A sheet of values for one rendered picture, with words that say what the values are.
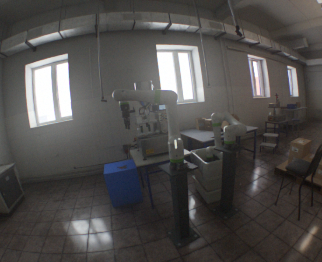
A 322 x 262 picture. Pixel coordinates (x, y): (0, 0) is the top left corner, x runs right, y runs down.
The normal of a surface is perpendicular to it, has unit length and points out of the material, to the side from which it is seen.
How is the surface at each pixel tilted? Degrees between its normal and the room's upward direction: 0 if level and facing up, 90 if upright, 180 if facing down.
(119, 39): 90
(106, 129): 90
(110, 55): 90
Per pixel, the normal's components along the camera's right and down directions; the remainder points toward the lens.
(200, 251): -0.11, -0.98
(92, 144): 0.30, 0.14
